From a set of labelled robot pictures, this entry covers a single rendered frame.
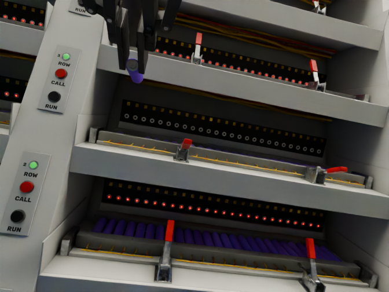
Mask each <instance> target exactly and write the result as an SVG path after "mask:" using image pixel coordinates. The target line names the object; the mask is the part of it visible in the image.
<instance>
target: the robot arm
mask: <svg viewBox="0 0 389 292"><path fill-rule="evenodd" d="M82 2H83V5H84V7H85V9H86V11H87V13H89V14H92V15H95V14H99V15H100V16H102V17H103V18H104V20H105V21H106V23H107V31H108V39H109V41H110V43H114V44H117V49H118V60H119V69H120V70H125V69H126V61H127V60H128V59H129V55H130V45H129V14H128V9H125V8H121V10H120V7H121V4H122V1H121V0H82ZM181 2H182V0H167V2H166V5H165V8H164V10H161V11H158V0H141V5H142V13H141V17H140V21H139V24H138V28H137V52H138V73H139V74H145V69H146V64H147V61H148V51H150V52H153V51H154V49H155V46H156V41H157V30H163V31H164V32H170V31H171V30H172V27H173V25H174V21H175V18H176V16H177V13H178V10H179V7H180V5H181Z"/></svg>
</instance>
